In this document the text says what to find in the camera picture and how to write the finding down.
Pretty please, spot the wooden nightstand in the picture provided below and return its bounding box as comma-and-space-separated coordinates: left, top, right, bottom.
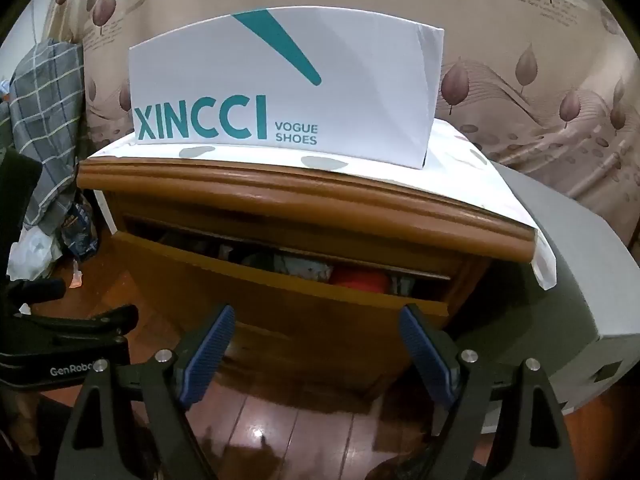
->
76, 157, 538, 401

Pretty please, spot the dotted white cloth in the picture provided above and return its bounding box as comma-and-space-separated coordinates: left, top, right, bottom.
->
90, 117, 557, 291

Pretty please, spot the grey box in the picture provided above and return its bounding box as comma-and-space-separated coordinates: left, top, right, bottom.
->
450, 162, 640, 416

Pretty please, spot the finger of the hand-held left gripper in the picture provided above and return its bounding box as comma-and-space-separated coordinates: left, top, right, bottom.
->
22, 304, 139, 341

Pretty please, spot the white patterned bedding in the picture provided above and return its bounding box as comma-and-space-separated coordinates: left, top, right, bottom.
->
7, 225, 63, 281

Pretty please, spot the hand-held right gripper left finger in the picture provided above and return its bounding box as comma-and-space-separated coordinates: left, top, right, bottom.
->
55, 304, 236, 480

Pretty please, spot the white shoe box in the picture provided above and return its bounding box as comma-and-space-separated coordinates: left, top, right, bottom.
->
128, 8, 446, 170

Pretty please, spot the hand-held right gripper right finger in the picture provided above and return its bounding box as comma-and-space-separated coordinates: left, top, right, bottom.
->
399, 304, 586, 480

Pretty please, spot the grey plaid cloth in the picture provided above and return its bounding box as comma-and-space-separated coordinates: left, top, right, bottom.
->
9, 37, 88, 236

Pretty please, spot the dark blue patterned bag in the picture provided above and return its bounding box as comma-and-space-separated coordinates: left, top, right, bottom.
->
60, 195, 101, 261

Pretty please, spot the red underwear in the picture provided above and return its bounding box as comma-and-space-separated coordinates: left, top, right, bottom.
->
330, 267, 391, 293

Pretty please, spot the dark flat object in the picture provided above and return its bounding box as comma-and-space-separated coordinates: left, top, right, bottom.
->
0, 149, 45, 281

